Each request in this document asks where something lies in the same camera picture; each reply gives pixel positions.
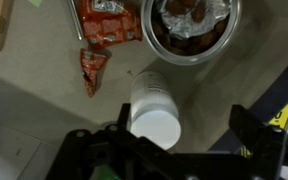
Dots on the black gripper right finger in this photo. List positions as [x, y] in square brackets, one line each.
[245, 123]

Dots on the orange snack packet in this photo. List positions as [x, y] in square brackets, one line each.
[107, 26]

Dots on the thin silver rod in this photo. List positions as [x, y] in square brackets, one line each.
[74, 20]

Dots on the open metal tin of nuts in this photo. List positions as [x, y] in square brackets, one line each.
[190, 36]

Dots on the torn orange packet piece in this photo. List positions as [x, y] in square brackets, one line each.
[90, 66]

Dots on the white plastic bottle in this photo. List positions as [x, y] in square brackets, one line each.
[150, 100]

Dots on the green bottle with red cap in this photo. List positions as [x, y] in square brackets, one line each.
[105, 174]

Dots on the green paper scrap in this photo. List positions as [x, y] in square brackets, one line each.
[34, 2]

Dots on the yellow black printed card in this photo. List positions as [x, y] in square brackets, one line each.
[284, 116]

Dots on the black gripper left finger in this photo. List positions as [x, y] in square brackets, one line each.
[124, 116]

